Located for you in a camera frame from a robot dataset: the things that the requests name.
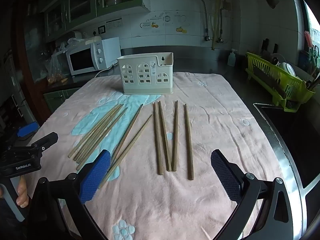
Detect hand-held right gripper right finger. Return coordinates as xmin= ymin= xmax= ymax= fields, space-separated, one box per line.
xmin=211 ymin=149 xmax=294 ymax=240

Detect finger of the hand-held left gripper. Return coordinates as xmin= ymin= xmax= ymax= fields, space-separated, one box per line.
xmin=25 ymin=132 xmax=59 ymax=155
xmin=7 ymin=122 xmax=39 ymax=140

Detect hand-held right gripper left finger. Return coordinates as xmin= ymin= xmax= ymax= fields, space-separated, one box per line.
xmin=25 ymin=149 xmax=112 ymax=240

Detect dark wooden chopstick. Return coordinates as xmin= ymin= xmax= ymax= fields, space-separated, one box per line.
xmin=171 ymin=100 xmax=179 ymax=171
xmin=158 ymin=101 xmax=172 ymax=172
xmin=184 ymin=103 xmax=194 ymax=181
xmin=153 ymin=102 xmax=163 ymax=175

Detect cream plastic chopstick holder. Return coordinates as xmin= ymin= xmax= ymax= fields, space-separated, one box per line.
xmin=117 ymin=52 xmax=174 ymax=95

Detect person's left hand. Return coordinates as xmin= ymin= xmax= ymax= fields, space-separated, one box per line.
xmin=0 ymin=177 xmax=29 ymax=208

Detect green base cabinet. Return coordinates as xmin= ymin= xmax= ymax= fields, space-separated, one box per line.
xmin=43 ymin=87 xmax=82 ymax=113

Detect pink flowered towel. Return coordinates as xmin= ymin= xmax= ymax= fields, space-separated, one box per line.
xmin=26 ymin=73 xmax=284 ymax=240

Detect clear plastic bag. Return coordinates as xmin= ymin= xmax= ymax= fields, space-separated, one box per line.
xmin=45 ymin=38 xmax=75 ymax=84

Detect dark kitchen sink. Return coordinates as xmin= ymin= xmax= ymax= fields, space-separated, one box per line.
xmin=254 ymin=103 xmax=320 ymax=189

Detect white microwave oven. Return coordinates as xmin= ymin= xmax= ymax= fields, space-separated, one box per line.
xmin=65 ymin=37 xmax=122 ymax=76

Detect green plastic dish rack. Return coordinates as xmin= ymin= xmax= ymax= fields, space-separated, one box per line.
xmin=245 ymin=52 xmax=316 ymax=112

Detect clear soap bottle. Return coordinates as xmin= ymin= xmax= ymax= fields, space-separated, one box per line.
xmin=227 ymin=49 xmax=237 ymax=67

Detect white plates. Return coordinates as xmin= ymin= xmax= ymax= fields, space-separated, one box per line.
xmin=279 ymin=62 xmax=297 ymax=78

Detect pink bottle brush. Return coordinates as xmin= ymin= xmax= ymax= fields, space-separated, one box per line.
xmin=304 ymin=31 xmax=313 ymax=53

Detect kitchen window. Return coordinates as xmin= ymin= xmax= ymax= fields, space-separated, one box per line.
xmin=303 ymin=2 xmax=320 ymax=46

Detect white microwave power cord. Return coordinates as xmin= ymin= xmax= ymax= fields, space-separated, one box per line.
xmin=94 ymin=64 xmax=118 ymax=78

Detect green wall cabinet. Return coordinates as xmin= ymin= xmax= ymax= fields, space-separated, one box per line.
xmin=37 ymin=0 xmax=150 ymax=43

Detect white wall label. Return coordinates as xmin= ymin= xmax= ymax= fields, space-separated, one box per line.
xmin=106 ymin=18 xmax=123 ymax=28

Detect yellow gas hose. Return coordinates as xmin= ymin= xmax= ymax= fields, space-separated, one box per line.
xmin=211 ymin=0 xmax=222 ymax=50

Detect braided metal water hose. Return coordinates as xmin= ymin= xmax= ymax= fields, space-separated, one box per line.
xmin=219 ymin=0 xmax=225 ymax=43
xmin=200 ymin=0 xmax=210 ymax=42

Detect teapot fruit wall sticker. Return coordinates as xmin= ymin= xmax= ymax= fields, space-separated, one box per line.
xmin=140 ymin=12 xmax=187 ymax=29

